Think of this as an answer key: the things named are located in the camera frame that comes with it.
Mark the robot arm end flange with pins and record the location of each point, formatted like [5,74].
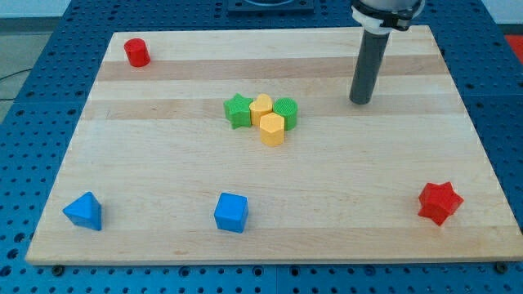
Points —
[382,16]

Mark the green star block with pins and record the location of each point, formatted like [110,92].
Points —
[237,111]

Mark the blue cube block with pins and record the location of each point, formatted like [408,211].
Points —
[231,212]

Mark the red star block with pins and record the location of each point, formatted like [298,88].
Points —
[439,202]

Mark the blue triangle block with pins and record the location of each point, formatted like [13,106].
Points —
[85,212]

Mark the yellow hexagon block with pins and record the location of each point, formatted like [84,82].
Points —
[272,129]

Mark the yellow heart block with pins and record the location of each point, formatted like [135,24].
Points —
[261,106]

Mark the green cylinder block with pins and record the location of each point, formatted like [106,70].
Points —
[287,108]

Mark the wooden board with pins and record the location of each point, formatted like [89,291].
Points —
[154,146]

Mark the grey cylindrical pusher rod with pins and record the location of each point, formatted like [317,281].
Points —
[368,64]

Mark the red cylinder block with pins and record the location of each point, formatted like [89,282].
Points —
[137,52]

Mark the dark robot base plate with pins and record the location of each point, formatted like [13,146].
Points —
[268,6]

